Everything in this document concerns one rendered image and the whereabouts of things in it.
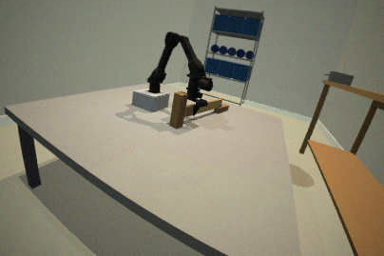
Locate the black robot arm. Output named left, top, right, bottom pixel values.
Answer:
left=148, top=31, right=213, bottom=93

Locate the long brown wooden rail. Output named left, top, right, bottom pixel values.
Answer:
left=184, top=99, right=222, bottom=117

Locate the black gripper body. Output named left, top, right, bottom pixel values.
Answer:
left=184, top=86, right=208, bottom=107

